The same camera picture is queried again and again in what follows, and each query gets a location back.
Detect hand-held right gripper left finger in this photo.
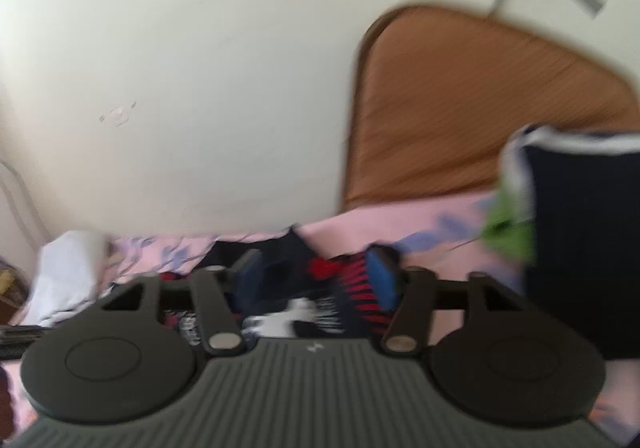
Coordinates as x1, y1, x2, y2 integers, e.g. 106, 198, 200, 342
100, 249, 264, 357

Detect white cloth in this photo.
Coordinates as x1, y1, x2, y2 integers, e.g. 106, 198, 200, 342
22, 229, 115, 327

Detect pink floral bedsheet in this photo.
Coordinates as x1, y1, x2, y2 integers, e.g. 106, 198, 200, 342
0, 193, 640, 448

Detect dark navy folded garment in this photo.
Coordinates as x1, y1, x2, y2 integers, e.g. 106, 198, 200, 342
502, 124, 640, 361

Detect brown cushion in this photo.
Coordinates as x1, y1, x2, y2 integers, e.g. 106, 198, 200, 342
340, 3, 640, 215

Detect black red white patterned sweater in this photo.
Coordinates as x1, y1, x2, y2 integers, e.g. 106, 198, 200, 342
160, 225, 418, 344

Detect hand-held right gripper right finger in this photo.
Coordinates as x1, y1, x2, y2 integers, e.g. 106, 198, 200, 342
364, 247, 523, 358

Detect green folded garment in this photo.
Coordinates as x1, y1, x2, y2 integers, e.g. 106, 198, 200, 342
479, 178, 537, 265

